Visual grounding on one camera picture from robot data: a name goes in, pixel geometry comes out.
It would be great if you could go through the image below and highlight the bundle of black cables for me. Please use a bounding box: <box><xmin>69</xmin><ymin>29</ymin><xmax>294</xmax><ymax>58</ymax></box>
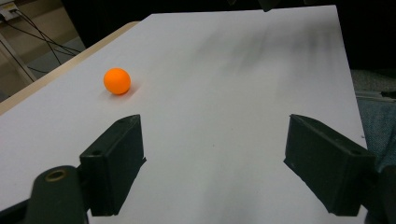
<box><xmin>0</xmin><ymin>8</ymin><xmax>82</xmax><ymax>76</ymax></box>

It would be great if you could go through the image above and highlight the white table sheet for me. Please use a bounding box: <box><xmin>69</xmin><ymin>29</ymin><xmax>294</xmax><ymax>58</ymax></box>
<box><xmin>0</xmin><ymin>4</ymin><xmax>368</xmax><ymax>224</ymax></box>

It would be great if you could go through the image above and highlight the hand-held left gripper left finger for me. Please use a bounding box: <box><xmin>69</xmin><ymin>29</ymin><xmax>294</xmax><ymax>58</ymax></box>
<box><xmin>78</xmin><ymin>114</ymin><xmax>148</xmax><ymax>217</ymax></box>

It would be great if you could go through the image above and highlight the white box device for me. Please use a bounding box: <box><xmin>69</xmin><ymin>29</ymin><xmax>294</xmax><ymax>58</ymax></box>
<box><xmin>0</xmin><ymin>1</ymin><xmax>21</xmax><ymax>21</ymax></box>

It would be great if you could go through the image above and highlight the orange ball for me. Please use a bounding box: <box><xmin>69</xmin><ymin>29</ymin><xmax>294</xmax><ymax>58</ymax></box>
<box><xmin>103</xmin><ymin>67</ymin><xmax>132</xmax><ymax>96</ymax></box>

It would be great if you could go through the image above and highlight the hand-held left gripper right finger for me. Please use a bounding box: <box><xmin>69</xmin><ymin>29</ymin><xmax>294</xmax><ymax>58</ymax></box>
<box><xmin>283</xmin><ymin>113</ymin><xmax>376</xmax><ymax>217</ymax></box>

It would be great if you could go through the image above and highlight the blue-grey cloth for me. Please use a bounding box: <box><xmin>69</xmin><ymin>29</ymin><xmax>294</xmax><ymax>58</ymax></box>
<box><xmin>357</xmin><ymin>100</ymin><xmax>396</xmax><ymax>174</ymax></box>

